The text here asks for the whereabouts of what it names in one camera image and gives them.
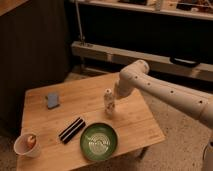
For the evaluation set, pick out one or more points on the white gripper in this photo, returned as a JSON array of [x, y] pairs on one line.
[[122, 89]]

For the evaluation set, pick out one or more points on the small clear plastic bottle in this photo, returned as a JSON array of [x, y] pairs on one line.
[[109, 101]]

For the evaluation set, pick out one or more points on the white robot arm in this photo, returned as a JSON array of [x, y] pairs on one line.
[[196, 104]]

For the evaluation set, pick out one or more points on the wooden table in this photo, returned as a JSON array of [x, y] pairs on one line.
[[133, 122]]

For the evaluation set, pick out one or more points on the green round plate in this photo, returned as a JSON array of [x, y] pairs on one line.
[[98, 142]]

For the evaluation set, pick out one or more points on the black rectangular bar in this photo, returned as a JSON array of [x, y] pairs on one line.
[[66, 135]]

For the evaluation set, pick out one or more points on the metal shelf rack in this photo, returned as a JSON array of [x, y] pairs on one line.
[[116, 33]]

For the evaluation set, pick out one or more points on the orange item in cup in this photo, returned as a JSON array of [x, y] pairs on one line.
[[31, 141]]

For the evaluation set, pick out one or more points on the white paper cup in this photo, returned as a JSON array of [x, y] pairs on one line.
[[20, 146]]

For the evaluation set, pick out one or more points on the black handle on shelf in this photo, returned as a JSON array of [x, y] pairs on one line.
[[184, 63]]

